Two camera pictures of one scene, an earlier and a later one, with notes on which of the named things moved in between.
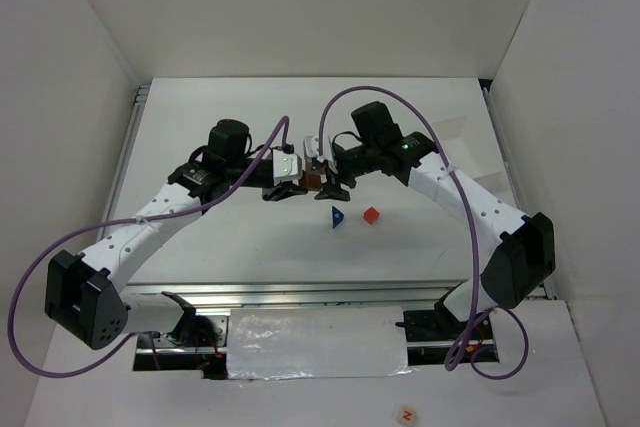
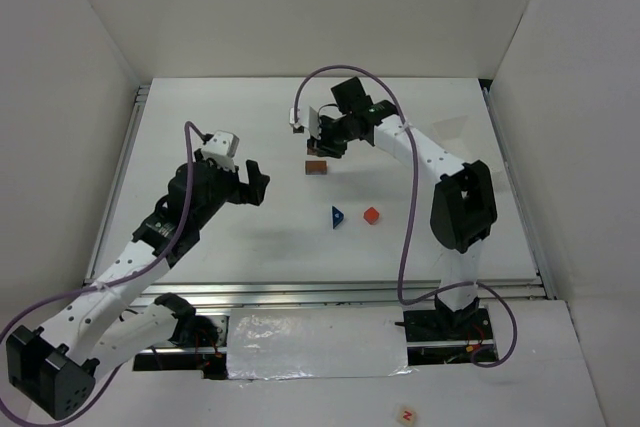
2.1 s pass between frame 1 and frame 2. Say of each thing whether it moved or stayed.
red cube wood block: stayed
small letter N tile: stayed
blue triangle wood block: stayed
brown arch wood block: moved
